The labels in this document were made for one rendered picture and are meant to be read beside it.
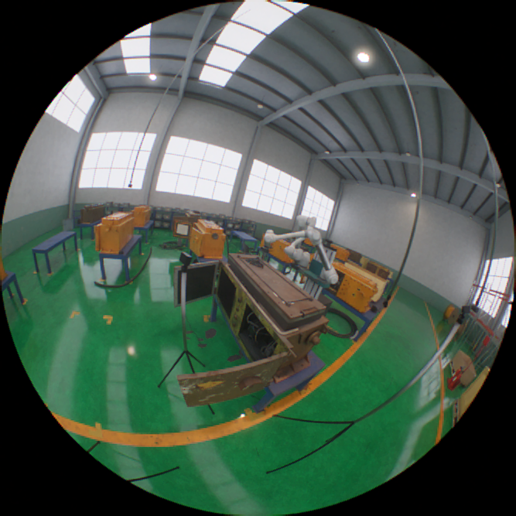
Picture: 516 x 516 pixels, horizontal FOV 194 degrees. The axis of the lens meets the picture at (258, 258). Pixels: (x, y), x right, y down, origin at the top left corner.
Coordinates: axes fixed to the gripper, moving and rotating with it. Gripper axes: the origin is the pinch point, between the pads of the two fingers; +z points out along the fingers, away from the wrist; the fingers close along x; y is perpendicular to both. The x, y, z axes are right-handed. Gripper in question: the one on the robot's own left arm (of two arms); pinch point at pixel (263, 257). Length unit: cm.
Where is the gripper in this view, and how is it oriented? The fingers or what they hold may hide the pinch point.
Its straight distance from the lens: 206.0
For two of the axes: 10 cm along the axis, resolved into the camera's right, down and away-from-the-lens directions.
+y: -8.4, -0.6, -5.3
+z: -2.4, 9.3, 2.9
